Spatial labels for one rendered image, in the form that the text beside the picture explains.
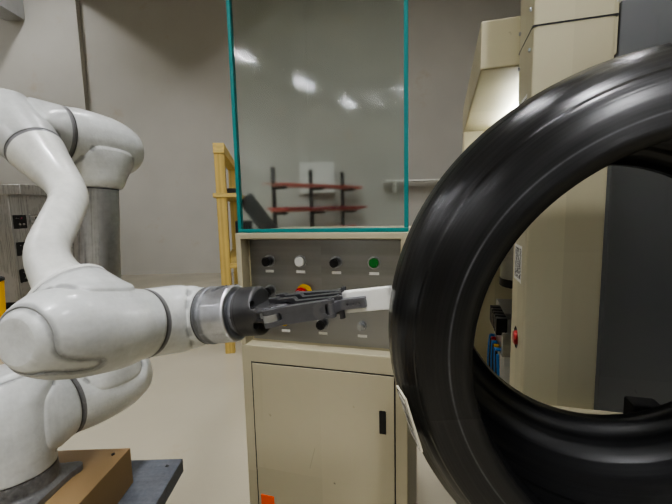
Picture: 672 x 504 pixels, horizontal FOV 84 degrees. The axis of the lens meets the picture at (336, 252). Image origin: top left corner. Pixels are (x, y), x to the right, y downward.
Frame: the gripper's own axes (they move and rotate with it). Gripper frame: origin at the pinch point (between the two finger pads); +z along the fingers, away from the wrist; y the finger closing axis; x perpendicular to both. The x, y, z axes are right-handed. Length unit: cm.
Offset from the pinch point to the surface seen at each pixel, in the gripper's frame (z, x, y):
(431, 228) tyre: 10.1, -9.0, -9.8
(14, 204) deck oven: -571, -112, 342
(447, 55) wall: 61, -323, 815
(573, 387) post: 30.6, 27.0, 27.6
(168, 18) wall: -476, -484, 647
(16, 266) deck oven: -581, -25, 333
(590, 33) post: 40, -36, 28
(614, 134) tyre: 26.1, -14.7, -12.5
